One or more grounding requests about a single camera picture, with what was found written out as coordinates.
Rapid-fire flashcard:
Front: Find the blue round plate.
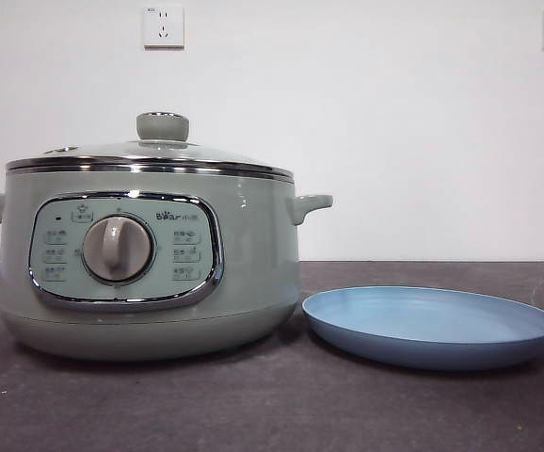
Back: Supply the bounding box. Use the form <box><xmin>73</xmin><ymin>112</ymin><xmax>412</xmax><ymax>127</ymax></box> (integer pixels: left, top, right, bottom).
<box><xmin>301</xmin><ymin>284</ymin><xmax>544</xmax><ymax>370</ymax></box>

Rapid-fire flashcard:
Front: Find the pale green electric steamer pot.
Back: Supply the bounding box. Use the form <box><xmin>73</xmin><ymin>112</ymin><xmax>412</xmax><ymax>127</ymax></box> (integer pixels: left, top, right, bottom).
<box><xmin>0</xmin><ymin>159</ymin><xmax>335</xmax><ymax>363</ymax></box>

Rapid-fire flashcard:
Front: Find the glass lid with green knob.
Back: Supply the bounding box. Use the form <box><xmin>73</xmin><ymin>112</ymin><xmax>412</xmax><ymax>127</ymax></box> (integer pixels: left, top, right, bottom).
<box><xmin>6</xmin><ymin>110</ymin><xmax>297</xmax><ymax>178</ymax></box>

